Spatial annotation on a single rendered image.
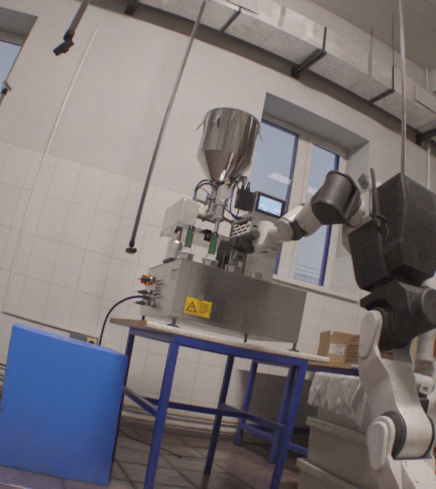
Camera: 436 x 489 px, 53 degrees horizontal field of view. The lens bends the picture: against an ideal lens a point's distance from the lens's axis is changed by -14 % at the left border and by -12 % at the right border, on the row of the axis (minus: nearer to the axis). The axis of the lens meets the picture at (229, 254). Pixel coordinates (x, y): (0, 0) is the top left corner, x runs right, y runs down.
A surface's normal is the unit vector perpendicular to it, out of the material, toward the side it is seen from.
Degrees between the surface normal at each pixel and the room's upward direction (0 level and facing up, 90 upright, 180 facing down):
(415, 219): 90
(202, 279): 90
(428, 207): 74
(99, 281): 90
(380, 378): 108
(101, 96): 90
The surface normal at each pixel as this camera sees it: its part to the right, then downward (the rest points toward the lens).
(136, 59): 0.41, -0.11
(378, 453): -0.92, -0.25
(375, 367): -0.79, 0.04
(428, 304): 0.39, -0.39
